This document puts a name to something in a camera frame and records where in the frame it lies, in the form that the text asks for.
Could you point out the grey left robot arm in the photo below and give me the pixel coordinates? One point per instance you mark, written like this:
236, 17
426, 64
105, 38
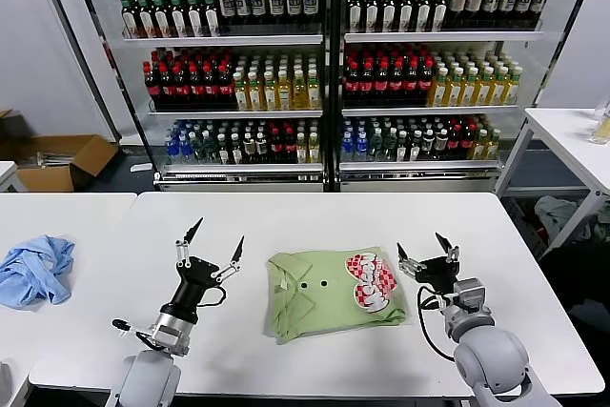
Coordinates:
148, 378

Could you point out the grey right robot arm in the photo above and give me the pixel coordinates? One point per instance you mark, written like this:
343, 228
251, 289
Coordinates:
491, 359

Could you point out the dark drink bottle white cap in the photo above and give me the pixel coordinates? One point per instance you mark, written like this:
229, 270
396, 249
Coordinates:
311, 3
491, 4
474, 4
508, 4
229, 6
294, 3
457, 4
277, 4
539, 2
258, 4
243, 5
524, 3

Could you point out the yellow drink bottle pale cap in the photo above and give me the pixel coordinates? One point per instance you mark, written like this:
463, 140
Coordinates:
256, 92
470, 89
440, 89
242, 92
485, 88
500, 88
314, 91
455, 89
285, 91
299, 91
514, 87
270, 92

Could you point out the white beverage display cooler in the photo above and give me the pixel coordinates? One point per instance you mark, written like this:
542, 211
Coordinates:
419, 182
238, 183

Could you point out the clear bottle with yellow drink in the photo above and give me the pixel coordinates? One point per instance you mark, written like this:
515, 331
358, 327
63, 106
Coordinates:
601, 130

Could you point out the dark brown cardboard box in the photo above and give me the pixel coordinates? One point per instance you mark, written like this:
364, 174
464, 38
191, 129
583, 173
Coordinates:
12, 133

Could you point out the small white table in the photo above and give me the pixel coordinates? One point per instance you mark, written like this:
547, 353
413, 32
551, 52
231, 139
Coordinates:
7, 173

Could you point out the small tea bottle white label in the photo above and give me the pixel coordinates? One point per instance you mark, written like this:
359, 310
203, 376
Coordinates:
415, 148
402, 148
237, 149
224, 149

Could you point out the light blue crumpled shirt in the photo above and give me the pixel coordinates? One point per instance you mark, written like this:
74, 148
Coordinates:
38, 273

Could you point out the small cola bottle red cap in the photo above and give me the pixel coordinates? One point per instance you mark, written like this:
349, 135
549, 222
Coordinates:
468, 145
276, 148
455, 145
289, 148

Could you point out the small blue water bottle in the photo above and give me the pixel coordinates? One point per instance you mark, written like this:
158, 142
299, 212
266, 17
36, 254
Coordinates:
361, 148
172, 149
186, 149
348, 148

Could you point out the dark tea bottle green cap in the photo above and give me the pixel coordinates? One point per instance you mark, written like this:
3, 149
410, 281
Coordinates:
356, 10
390, 9
162, 14
179, 14
195, 13
372, 10
129, 16
211, 12
424, 8
145, 15
441, 7
407, 9

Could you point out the dark green cloth pile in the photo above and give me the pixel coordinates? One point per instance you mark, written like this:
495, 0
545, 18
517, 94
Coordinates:
599, 227

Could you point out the small clear green water bottle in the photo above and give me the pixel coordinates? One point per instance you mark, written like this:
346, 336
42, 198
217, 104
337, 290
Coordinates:
376, 147
199, 149
211, 149
389, 147

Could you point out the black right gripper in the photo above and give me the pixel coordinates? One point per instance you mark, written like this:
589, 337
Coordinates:
441, 272

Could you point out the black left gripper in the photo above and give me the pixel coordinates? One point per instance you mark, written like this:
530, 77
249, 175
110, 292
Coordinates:
190, 292

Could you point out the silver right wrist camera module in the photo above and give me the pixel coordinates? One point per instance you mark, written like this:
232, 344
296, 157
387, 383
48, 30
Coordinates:
469, 292

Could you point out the black-framed glass cooler door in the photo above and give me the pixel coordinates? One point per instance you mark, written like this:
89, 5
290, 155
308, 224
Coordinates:
567, 30
116, 68

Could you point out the silver metal rods bundle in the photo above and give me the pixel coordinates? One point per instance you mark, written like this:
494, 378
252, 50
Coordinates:
54, 160

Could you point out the grey white clothes pile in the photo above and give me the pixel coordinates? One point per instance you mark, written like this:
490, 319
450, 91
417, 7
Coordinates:
555, 214

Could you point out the white paper scrap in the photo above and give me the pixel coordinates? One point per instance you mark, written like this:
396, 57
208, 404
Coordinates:
143, 168

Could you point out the small yellow drink bottle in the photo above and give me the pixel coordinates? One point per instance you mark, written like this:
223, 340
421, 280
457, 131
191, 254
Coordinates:
493, 146
480, 147
301, 149
314, 149

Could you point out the open brown cardboard box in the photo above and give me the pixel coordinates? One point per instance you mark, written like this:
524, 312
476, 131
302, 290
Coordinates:
95, 156

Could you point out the small dark drink bottle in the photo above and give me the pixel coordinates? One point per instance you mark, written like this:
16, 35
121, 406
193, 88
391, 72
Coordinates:
262, 149
442, 147
249, 149
429, 147

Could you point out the white side table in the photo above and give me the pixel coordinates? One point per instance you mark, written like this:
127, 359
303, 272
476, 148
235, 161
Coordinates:
562, 126

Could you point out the white cooler shelf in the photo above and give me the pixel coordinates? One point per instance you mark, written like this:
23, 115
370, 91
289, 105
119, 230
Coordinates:
419, 166
238, 168
238, 114
443, 38
224, 41
429, 111

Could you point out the light green polo shirt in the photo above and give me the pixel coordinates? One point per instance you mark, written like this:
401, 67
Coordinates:
324, 307

